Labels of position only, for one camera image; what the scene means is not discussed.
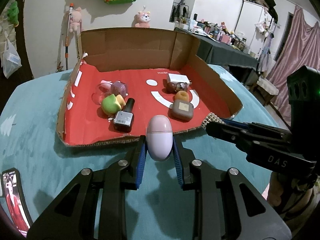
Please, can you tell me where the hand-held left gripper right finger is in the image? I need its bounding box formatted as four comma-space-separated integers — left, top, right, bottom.
172, 135, 293, 240

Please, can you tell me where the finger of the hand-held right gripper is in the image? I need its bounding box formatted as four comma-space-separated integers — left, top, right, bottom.
221, 119, 293, 137
205, 121, 317, 173

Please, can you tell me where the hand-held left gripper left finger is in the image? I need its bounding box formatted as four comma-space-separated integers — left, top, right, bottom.
26, 135, 148, 240

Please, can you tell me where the lilac egg-shaped case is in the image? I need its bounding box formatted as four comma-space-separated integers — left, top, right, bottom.
146, 115, 173, 162

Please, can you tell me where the black nail polish bottle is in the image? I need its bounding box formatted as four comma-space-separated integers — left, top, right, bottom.
113, 97, 135, 133

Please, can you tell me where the studded cylinder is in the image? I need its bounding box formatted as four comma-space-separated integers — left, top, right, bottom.
201, 112, 222, 128

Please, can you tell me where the brown square case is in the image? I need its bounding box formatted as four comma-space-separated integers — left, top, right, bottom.
168, 99, 195, 122

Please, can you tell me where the cardboard box with red lining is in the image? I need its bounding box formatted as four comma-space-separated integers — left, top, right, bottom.
56, 28, 243, 147

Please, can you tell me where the green toy figure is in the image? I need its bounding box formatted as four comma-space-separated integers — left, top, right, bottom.
101, 94, 126, 115

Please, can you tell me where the orange ring toy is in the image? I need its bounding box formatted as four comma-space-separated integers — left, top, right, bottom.
174, 91, 190, 102

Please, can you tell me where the purple nail polish bottle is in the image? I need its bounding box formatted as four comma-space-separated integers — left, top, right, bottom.
100, 80, 129, 98

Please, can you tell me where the clear glass cup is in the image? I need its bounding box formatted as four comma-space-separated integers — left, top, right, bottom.
92, 82, 113, 105

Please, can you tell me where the white charger plug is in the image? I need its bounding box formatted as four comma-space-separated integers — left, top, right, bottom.
167, 74, 192, 85

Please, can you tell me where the person's right hand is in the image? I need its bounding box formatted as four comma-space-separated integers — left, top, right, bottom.
267, 172, 285, 204

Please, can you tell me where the white cushioned stool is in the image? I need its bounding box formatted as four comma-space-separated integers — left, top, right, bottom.
256, 77, 279, 105

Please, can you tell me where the pink curtain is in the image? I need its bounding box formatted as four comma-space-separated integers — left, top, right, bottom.
266, 5, 320, 110

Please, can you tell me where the hanging light dress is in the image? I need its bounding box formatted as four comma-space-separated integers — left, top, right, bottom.
259, 35, 272, 73

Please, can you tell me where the dark cluttered table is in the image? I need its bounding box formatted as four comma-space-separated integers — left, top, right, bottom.
175, 26, 259, 80

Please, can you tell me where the white wardrobe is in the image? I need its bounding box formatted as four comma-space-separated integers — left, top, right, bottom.
235, 0, 265, 53

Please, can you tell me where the black smartphone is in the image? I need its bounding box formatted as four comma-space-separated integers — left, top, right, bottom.
1, 169, 33, 238

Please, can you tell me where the white orange mop stick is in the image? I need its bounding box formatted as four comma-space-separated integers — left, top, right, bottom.
64, 2, 75, 70

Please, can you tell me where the pink fox plush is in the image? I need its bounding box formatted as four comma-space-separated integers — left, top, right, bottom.
135, 5, 152, 28

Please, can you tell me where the pink plush toy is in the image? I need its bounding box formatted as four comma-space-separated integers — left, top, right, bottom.
69, 7, 83, 32

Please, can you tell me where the white plastic bag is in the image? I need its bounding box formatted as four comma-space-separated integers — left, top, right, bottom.
2, 39, 22, 78

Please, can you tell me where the dark wooden door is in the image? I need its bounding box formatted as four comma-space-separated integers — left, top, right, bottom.
0, 0, 33, 80

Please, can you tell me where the green plush toy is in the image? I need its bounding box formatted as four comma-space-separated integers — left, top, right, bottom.
6, 1, 19, 27

